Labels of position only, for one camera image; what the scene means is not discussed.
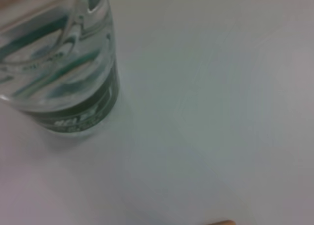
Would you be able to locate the clear green-label water bottle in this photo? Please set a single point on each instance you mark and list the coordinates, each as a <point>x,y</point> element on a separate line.
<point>61,63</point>

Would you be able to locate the tan eraser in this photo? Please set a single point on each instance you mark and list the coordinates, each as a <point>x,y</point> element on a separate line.
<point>224,222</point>

